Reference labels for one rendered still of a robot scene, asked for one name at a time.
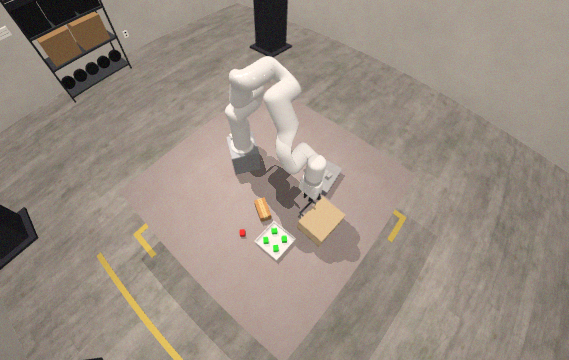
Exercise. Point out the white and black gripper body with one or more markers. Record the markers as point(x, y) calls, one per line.
point(311, 191)

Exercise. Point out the brown cardboard box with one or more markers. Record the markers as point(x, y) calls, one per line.
point(263, 209)

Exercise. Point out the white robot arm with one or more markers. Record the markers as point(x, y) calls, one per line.
point(278, 100)

